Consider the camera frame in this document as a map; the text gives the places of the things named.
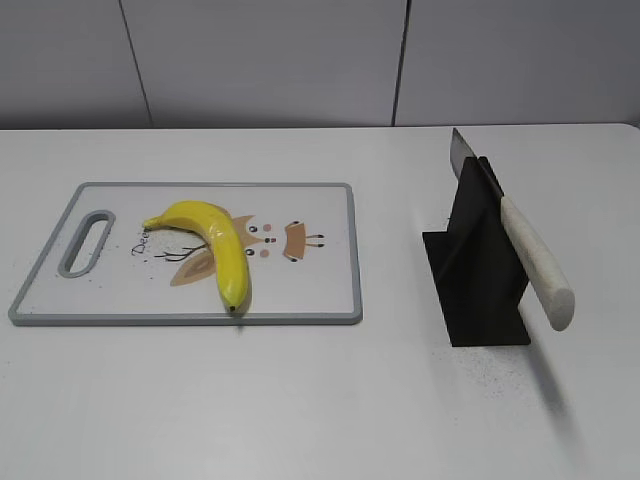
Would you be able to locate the white grey-rimmed cutting board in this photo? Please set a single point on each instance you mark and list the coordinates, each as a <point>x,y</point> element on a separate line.
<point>100,267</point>

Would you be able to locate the black knife stand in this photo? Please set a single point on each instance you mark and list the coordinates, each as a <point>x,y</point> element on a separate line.
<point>478,276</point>

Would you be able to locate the yellow plastic banana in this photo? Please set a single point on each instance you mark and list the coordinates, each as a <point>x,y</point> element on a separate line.
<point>216,228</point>

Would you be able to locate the knife with white handle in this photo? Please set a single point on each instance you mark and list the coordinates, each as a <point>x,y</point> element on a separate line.
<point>544,272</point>

